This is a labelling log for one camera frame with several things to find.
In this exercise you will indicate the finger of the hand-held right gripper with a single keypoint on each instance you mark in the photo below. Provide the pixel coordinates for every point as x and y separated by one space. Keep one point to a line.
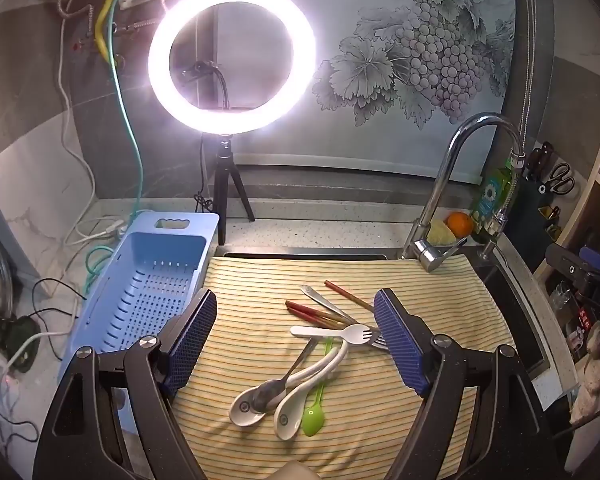
597 261
565 260

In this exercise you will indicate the blue plastic basket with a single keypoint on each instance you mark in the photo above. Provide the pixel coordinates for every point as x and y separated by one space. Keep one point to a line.
145 260

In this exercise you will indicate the grape print wall panel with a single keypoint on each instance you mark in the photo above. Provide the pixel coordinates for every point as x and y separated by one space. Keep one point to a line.
430 35

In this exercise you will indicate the green plastic spoon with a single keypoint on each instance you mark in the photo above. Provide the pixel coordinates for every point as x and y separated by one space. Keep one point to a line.
312 417

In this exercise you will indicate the white plastic fork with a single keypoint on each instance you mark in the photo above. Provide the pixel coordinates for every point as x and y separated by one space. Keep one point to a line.
350 334

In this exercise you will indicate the scissors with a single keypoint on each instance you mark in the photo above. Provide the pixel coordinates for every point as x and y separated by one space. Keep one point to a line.
560 180

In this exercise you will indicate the person's right hand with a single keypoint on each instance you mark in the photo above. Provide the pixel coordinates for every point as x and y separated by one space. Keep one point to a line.
595 365

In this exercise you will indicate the green glass dish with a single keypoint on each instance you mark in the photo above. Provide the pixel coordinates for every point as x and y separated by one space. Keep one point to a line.
15 340

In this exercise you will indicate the white plug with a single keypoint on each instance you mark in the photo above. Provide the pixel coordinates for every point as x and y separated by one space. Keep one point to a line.
116 226

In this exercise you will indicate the metal fork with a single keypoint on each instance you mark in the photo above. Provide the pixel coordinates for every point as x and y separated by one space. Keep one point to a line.
325 302

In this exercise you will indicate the metal spoon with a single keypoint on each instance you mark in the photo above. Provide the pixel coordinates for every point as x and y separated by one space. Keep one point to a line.
262 400

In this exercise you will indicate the green dish soap bottle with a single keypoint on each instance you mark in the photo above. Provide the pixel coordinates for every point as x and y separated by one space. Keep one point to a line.
485 200

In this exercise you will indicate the dark knife holder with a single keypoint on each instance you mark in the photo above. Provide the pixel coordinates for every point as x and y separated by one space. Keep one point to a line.
525 220

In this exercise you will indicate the orange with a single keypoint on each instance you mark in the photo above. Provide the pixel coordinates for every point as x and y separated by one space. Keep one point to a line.
459 223

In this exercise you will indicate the chrome faucet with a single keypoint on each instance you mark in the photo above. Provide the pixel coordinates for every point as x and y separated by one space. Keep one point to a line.
445 170

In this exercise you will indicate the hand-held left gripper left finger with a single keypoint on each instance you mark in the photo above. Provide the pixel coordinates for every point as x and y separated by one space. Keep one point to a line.
192 340

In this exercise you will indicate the white ceramic spoon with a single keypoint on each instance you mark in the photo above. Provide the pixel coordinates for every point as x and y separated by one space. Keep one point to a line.
242 412
287 420

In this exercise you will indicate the wooden shelf unit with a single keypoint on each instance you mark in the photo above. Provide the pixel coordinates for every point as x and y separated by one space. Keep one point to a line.
597 195

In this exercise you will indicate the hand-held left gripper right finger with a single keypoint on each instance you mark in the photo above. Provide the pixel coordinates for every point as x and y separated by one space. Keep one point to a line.
400 345

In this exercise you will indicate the yellow striped cloth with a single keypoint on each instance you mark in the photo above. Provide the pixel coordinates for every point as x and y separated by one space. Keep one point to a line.
380 270

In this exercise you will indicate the black tripod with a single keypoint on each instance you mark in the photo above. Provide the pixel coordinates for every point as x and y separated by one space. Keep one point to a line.
223 160

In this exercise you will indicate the yellow sponge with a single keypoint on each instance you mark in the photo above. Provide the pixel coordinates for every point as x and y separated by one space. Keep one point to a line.
439 234

